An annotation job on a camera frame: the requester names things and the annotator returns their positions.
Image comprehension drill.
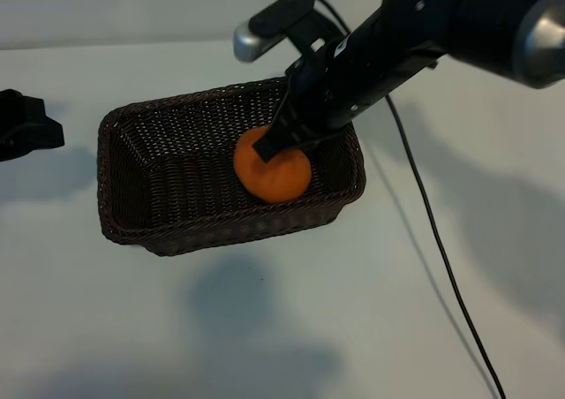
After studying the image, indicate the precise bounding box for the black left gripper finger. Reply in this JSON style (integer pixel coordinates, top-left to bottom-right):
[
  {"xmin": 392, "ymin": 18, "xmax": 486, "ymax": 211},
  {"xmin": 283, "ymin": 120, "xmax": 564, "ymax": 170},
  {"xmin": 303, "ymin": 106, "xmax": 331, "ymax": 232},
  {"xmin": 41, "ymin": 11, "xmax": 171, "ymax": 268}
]
[
  {"xmin": 0, "ymin": 117, "xmax": 66, "ymax": 163},
  {"xmin": 0, "ymin": 88, "xmax": 46, "ymax": 131}
]

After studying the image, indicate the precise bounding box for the thin black cable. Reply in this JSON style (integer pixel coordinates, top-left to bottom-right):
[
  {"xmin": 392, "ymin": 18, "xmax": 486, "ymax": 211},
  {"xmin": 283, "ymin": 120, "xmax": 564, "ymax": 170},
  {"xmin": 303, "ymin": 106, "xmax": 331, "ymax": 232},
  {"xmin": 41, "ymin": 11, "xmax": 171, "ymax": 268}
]
[{"xmin": 304, "ymin": 0, "xmax": 507, "ymax": 399}]

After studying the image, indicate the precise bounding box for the dark brown wicker basket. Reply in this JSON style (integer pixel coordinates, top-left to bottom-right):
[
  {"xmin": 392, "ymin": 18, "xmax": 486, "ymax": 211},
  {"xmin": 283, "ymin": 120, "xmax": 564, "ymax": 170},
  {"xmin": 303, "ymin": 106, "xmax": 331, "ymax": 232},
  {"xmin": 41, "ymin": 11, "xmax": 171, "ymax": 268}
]
[{"xmin": 96, "ymin": 75, "xmax": 367, "ymax": 258}]

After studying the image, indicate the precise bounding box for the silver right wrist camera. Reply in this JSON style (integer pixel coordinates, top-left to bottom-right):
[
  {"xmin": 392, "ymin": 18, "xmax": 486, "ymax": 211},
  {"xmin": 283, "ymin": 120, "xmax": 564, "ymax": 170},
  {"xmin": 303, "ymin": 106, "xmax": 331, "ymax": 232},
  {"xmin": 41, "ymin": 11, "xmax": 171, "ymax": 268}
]
[{"xmin": 233, "ymin": 21, "xmax": 283, "ymax": 64}]

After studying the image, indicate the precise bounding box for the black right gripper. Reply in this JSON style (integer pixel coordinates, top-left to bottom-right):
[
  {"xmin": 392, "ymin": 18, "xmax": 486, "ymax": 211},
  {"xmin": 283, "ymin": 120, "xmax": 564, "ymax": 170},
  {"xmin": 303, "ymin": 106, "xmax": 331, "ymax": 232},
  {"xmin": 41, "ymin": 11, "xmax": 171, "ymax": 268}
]
[{"xmin": 252, "ymin": 0, "xmax": 442, "ymax": 162}]

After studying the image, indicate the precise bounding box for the orange fruit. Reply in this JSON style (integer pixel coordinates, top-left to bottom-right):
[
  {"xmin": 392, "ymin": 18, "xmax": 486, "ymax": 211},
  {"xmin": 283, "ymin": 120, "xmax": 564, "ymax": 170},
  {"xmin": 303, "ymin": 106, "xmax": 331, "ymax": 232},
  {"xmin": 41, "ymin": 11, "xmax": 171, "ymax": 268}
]
[{"xmin": 232, "ymin": 125, "xmax": 313, "ymax": 205}]

